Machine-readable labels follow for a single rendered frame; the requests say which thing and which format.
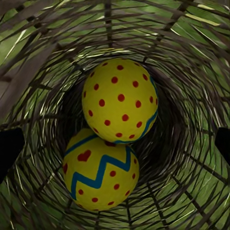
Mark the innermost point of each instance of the wicker basket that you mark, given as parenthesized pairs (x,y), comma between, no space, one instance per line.
(161,59)

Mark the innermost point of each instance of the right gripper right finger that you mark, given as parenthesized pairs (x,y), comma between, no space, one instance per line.
(222,142)

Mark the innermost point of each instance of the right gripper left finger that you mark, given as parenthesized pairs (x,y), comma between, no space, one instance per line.
(11,144)

